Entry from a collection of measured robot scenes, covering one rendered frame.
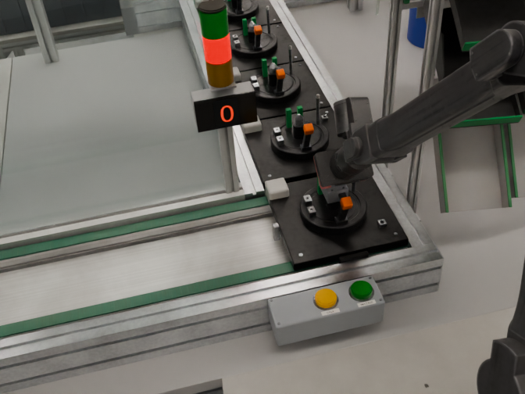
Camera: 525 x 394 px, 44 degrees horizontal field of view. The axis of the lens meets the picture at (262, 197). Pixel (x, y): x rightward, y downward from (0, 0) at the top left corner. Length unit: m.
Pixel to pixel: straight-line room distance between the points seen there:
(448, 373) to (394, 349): 0.11
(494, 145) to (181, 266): 0.69
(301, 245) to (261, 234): 0.13
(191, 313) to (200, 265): 0.17
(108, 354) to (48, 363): 0.11
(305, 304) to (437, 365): 0.27
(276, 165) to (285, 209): 0.15
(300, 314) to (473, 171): 0.47
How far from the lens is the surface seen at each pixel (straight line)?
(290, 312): 1.22
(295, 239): 1.33
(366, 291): 1.24
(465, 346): 1.33
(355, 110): 1.13
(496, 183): 1.41
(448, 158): 1.39
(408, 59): 2.13
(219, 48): 1.20
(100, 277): 1.40
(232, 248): 1.40
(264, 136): 1.60
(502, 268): 1.48
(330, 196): 1.31
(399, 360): 1.29
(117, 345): 1.27
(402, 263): 1.31
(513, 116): 1.29
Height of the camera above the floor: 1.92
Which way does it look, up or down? 42 degrees down
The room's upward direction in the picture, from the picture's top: 5 degrees counter-clockwise
